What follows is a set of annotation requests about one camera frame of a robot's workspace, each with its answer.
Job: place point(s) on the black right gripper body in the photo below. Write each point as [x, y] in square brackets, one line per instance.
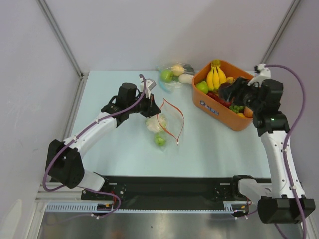
[236, 88]

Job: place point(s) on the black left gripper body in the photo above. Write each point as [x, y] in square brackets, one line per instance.
[144, 107]

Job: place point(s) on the dark purple fake fruit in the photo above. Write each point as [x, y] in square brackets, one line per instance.
[226, 91]

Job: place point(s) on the red zip clear bag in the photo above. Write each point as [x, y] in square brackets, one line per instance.
[169, 123]

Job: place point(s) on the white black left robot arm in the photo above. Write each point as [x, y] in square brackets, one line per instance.
[64, 159]

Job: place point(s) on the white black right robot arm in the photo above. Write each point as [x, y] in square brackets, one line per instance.
[285, 202]

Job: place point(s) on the peach fake fruit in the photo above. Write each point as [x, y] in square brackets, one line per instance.
[248, 112]

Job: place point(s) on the green fake cabbage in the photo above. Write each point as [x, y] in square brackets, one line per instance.
[159, 140]

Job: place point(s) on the green fake apple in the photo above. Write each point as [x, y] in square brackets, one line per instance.
[166, 75]

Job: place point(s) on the blue zip clear bag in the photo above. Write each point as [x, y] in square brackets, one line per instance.
[169, 87]

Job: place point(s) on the white fake egg in bag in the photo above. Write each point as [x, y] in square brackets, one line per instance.
[185, 78]

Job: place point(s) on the yellow fake fruit in bag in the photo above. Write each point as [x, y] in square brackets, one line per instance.
[178, 69]

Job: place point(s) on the green grape bunch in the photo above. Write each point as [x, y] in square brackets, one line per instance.
[237, 108]

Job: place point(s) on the orange plastic tub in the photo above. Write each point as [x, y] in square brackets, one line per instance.
[214, 107]

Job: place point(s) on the yellow banana bunch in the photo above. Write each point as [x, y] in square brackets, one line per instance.
[215, 76]

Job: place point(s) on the green apple in tub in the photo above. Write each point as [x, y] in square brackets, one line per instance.
[203, 87]

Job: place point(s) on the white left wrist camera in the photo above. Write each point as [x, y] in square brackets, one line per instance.
[150, 84]

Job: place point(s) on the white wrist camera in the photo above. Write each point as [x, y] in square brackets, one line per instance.
[262, 73]
[150, 84]

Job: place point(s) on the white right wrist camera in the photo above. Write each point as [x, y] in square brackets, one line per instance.
[262, 73]

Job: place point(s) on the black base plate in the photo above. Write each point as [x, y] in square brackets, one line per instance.
[167, 190]

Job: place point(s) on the aluminium frame post right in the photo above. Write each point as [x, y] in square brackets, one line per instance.
[295, 4]

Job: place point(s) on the aluminium frame post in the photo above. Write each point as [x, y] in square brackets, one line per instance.
[44, 7]
[295, 4]

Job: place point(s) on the aluminium frame post left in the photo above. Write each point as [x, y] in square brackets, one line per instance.
[44, 7]

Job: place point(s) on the white cable duct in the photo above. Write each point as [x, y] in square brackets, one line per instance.
[226, 207]

